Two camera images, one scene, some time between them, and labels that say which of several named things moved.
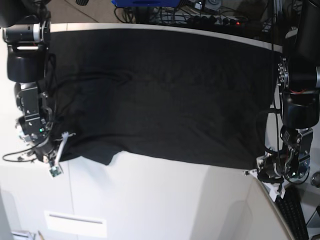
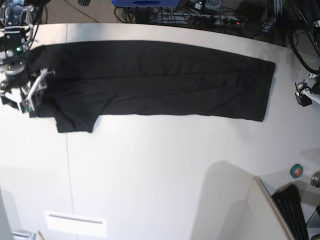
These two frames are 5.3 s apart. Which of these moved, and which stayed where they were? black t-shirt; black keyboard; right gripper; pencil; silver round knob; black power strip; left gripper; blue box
Moved: right gripper; black t-shirt; left gripper
Stayed: blue box; pencil; black power strip; black keyboard; silver round knob
